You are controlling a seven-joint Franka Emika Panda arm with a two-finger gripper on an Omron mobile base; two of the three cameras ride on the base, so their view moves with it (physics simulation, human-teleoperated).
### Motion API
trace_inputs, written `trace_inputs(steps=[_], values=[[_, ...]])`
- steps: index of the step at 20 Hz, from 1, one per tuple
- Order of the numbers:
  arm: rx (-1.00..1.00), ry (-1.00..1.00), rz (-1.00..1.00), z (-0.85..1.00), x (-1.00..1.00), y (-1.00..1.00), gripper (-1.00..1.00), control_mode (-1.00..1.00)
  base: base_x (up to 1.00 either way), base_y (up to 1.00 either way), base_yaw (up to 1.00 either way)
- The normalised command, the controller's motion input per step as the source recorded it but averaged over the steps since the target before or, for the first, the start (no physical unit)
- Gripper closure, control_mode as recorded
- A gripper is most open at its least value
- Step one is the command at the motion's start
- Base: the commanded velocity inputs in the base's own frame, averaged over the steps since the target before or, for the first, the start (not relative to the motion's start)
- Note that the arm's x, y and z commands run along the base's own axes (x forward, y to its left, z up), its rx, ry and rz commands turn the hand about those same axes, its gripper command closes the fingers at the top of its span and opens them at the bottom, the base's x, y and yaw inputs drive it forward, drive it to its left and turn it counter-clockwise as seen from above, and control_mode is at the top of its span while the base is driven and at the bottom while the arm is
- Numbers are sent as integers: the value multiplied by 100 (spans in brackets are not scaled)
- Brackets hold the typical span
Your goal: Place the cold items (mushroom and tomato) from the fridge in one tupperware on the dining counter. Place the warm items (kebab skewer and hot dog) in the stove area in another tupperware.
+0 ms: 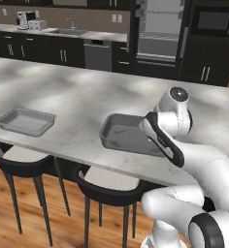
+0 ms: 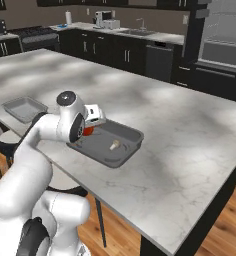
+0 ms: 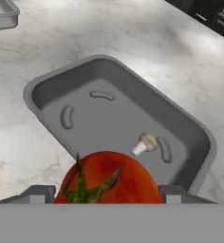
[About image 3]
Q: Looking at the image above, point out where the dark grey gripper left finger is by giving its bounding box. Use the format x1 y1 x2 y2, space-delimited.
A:
0 184 57 205

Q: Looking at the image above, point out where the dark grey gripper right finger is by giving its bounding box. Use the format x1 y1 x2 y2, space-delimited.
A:
158 184 216 205

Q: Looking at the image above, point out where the red tomato with green stem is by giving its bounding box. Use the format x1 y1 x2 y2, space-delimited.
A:
53 151 165 205

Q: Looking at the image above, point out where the white mushroom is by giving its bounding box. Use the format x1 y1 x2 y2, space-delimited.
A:
131 132 159 157

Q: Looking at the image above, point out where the grey tupperware container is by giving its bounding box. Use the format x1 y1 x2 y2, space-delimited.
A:
23 54 218 196
0 0 21 32

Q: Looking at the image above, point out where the black stove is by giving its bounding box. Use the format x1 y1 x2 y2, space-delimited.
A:
164 0 224 43

